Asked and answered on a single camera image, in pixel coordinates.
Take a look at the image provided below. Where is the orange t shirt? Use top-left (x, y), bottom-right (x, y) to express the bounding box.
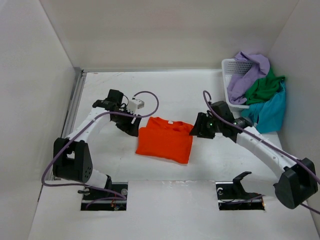
top-left (135, 117), bottom-right (194, 165)

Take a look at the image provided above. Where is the green t shirt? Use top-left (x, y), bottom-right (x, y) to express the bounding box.
top-left (244, 68), bottom-right (286, 106)

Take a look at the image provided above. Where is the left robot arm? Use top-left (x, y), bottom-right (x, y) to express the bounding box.
top-left (52, 89), bottom-right (145, 190)

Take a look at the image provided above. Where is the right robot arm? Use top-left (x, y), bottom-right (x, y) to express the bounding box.
top-left (189, 101), bottom-right (318, 209)

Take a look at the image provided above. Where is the lilac t shirt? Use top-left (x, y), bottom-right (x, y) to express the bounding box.
top-left (227, 51), bottom-right (271, 105)

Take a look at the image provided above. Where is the white laundry basket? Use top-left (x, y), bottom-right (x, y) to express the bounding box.
top-left (221, 58), bottom-right (253, 112)

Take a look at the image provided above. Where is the teal t shirt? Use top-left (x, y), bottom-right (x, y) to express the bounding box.
top-left (240, 81), bottom-right (286, 134)

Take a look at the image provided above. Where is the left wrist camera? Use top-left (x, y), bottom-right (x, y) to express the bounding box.
top-left (126, 98), bottom-right (145, 114)

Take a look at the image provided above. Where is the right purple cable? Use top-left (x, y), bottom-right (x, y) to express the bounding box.
top-left (202, 90), bottom-right (320, 215)

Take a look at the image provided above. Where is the purple cable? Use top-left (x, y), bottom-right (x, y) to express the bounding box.
top-left (202, 90), bottom-right (320, 215)
top-left (41, 90), bottom-right (160, 210)

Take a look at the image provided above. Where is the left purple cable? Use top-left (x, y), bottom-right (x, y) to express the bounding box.
top-left (41, 90), bottom-right (160, 210)

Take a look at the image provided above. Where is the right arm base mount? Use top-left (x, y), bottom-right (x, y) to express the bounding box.
top-left (215, 171), bottom-right (265, 211)

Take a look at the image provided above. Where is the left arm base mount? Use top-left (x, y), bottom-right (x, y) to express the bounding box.
top-left (77, 187), bottom-right (127, 212)

